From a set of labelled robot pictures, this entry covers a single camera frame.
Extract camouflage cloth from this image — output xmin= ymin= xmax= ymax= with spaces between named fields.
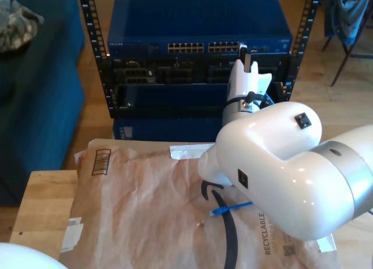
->
xmin=0 ymin=0 xmax=45 ymax=54

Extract black rack tray blue panel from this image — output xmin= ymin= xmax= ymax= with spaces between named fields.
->
xmin=112 ymin=82 xmax=288 ymax=118

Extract dark metal chair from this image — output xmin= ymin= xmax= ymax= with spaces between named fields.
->
xmin=322 ymin=0 xmax=373 ymax=88

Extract black camera cable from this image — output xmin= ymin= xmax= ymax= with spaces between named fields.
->
xmin=245 ymin=91 xmax=268 ymax=104

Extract blue sofa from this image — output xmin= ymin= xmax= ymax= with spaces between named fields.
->
xmin=0 ymin=0 xmax=86 ymax=207

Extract grey-blue jacket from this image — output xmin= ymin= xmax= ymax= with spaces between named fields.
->
xmin=323 ymin=0 xmax=372 ymax=45

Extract blue switch under rack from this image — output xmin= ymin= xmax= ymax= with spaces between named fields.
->
xmin=112 ymin=117 xmax=224 ymax=141

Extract black rack server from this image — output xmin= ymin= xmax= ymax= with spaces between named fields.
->
xmin=110 ymin=56 xmax=288 ymax=85

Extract blue network cable clear plugs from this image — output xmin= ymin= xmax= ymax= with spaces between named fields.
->
xmin=209 ymin=94 xmax=277 ymax=217

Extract black rack frame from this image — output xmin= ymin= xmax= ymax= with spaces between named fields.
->
xmin=76 ymin=0 xmax=323 ymax=120

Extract blue network switch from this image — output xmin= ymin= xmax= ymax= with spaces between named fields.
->
xmin=107 ymin=0 xmax=294 ymax=58

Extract brown paper mailer black print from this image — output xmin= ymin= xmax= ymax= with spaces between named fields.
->
xmin=57 ymin=138 xmax=343 ymax=269

